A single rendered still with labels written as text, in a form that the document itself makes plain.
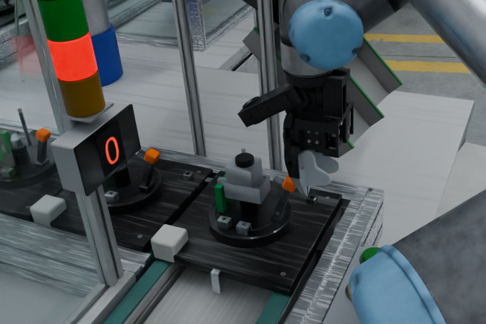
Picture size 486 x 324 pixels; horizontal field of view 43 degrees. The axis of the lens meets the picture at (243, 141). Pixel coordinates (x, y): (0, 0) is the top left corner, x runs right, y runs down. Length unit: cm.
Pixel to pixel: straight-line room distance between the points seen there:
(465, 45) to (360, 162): 86
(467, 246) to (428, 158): 102
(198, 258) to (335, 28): 47
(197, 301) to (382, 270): 61
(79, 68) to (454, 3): 43
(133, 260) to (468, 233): 71
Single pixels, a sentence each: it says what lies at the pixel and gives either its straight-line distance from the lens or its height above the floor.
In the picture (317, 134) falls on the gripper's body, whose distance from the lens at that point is 86.
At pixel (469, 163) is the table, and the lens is 141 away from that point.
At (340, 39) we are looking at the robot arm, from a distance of 67.
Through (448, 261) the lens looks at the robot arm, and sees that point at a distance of 39.
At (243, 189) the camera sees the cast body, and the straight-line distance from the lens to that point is 98.
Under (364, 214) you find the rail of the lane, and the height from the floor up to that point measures 96.
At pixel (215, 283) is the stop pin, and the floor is 95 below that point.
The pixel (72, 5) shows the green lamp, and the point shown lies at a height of 140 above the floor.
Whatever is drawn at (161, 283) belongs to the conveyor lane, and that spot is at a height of 93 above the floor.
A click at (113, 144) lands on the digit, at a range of 83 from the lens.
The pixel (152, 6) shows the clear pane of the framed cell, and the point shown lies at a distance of 205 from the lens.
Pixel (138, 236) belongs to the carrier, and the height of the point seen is 97.
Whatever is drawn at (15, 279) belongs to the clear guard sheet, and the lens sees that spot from 83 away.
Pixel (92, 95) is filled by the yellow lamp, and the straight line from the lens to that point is 79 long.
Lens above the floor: 161
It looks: 31 degrees down
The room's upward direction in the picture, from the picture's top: 6 degrees counter-clockwise
